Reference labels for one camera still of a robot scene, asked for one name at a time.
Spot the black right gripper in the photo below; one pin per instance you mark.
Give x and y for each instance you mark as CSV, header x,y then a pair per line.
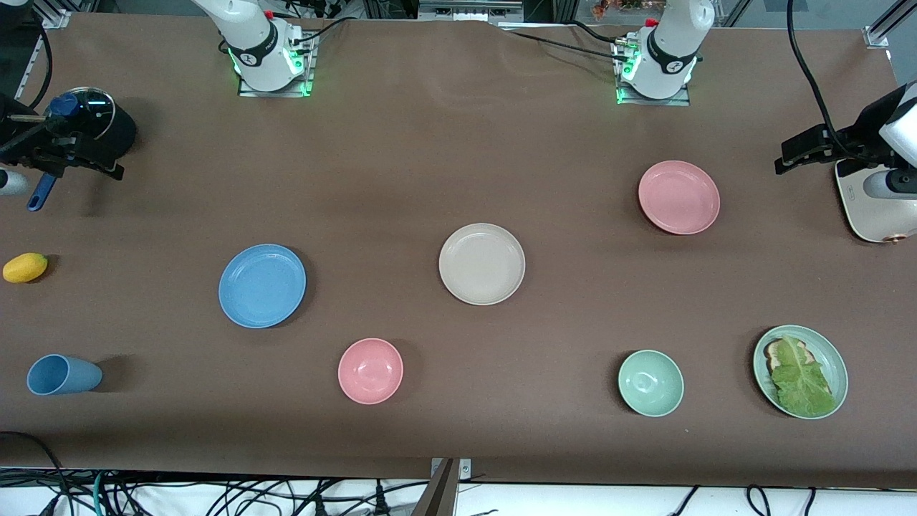
x,y
20,148

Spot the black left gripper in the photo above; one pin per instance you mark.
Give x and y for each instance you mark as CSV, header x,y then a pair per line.
x,y
854,140

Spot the pink plate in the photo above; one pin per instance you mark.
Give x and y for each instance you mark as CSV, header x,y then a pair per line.
x,y
678,197

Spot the blue plate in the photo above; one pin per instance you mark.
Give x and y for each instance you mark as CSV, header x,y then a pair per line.
x,y
261,287

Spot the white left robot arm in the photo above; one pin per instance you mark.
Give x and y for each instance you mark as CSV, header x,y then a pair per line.
x,y
673,43

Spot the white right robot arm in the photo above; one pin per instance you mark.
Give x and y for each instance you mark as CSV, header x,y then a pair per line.
x,y
251,43

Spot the glass lid blue knob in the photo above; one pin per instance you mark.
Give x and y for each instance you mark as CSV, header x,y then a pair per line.
x,y
93,115

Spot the black pot with lid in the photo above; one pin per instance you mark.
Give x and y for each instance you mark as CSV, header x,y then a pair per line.
x,y
122,136

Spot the beige toaster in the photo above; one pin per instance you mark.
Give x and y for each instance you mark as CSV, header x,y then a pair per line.
x,y
870,222

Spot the yellow lemon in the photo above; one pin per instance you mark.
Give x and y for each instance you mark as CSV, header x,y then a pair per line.
x,y
25,267

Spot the toasted bread slice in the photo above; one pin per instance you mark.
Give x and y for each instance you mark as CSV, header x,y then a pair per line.
x,y
772,351

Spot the green plate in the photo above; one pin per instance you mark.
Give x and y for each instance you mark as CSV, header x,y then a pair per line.
x,y
831,358

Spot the blue cup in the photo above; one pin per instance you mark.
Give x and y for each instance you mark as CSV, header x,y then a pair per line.
x,y
64,375

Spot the green lettuce leaf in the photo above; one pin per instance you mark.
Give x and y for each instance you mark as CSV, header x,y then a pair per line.
x,y
802,380

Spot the green bowl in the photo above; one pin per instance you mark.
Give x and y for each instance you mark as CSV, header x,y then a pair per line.
x,y
650,383

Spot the beige plate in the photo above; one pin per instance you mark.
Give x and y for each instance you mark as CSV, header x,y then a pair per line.
x,y
481,264

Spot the brown table cover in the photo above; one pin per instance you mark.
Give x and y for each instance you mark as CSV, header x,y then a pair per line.
x,y
458,143

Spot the silver metal box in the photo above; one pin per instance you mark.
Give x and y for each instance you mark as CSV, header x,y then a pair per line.
x,y
469,11

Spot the pink bowl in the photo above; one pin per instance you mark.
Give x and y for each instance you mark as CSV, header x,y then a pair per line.
x,y
370,371

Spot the dark metal bar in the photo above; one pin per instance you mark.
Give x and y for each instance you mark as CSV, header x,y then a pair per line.
x,y
438,494

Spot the aluminium frame profile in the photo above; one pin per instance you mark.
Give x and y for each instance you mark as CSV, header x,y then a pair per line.
x,y
888,25
43,54

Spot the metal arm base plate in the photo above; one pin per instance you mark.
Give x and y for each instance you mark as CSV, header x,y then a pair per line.
x,y
276,92
652,101

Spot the grey metal bracket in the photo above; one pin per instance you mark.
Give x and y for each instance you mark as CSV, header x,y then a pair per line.
x,y
464,469

